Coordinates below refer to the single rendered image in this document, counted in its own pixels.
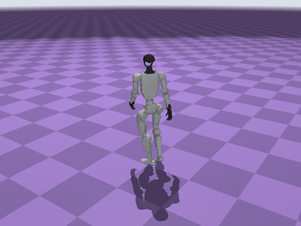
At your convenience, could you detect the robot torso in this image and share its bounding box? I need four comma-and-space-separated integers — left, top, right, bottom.
139, 70, 159, 115

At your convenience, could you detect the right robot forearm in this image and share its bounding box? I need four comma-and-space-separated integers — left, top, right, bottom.
163, 89, 171, 108

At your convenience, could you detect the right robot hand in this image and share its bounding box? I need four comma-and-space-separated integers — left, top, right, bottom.
166, 104, 172, 121

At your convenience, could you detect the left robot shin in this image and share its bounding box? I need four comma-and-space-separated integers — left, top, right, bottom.
142, 137, 152, 161

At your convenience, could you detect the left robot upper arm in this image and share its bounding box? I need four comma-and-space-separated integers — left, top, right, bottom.
133, 73, 141, 95

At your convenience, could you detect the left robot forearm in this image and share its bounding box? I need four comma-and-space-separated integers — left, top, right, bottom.
129, 89, 137, 104

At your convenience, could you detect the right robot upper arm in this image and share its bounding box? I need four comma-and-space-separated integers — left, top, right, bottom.
158, 72, 167, 94

